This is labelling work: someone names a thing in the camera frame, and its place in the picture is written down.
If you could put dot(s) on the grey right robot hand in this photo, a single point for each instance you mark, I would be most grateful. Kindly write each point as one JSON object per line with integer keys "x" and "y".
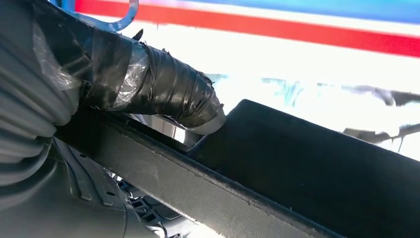
{"x": 164, "y": 88}

